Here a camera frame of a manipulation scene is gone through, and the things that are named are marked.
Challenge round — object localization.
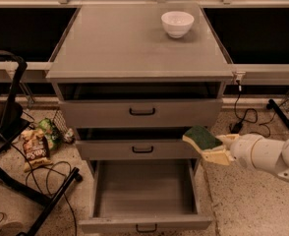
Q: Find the green and yellow sponge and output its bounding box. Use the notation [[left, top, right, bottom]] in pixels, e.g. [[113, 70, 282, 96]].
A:
[[182, 126, 222, 152]]

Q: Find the wire basket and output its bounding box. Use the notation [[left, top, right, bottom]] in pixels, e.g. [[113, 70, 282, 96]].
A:
[[52, 109, 75, 144]]

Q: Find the black chair base leg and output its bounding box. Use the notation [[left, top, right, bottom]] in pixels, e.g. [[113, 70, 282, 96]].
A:
[[266, 99, 289, 130]]

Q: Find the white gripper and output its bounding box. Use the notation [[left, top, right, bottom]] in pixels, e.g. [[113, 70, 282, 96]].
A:
[[202, 134, 263, 169]]

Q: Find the grey top drawer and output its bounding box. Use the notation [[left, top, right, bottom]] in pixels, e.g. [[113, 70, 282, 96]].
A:
[[59, 99, 223, 128]]

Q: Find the grey middle drawer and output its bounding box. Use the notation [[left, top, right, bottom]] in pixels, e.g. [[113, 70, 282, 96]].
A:
[[76, 140, 201, 160]]

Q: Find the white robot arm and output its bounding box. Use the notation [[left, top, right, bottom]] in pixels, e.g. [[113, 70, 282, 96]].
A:
[[202, 134, 289, 183]]

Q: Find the black power adapter cable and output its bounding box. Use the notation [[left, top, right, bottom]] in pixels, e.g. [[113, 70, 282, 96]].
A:
[[228, 79, 278, 140]]

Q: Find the black floor cable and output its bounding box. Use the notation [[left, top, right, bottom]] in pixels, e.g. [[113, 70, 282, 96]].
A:
[[10, 141, 79, 236]]

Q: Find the grey open bottom drawer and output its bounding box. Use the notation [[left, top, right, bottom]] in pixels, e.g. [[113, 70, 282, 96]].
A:
[[80, 159, 211, 234]]

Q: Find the grey metal drawer cabinet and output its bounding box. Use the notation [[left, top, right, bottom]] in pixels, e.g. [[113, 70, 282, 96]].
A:
[[45, 2, 236, 172]]

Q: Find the green snack bag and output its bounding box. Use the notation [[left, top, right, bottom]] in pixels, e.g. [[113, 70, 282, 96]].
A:
[[38, 118, 61, 150]]

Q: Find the brown snack bag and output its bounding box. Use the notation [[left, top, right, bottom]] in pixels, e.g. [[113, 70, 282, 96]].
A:
[[21, 129, 52, 172]]

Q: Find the black metal stand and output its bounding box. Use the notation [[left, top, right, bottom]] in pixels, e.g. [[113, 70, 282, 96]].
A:
[[0, 50, 82, 236]]

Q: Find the white ceramic bowl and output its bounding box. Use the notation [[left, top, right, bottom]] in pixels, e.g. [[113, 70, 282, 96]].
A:
[[161, 11, 195, 38]]

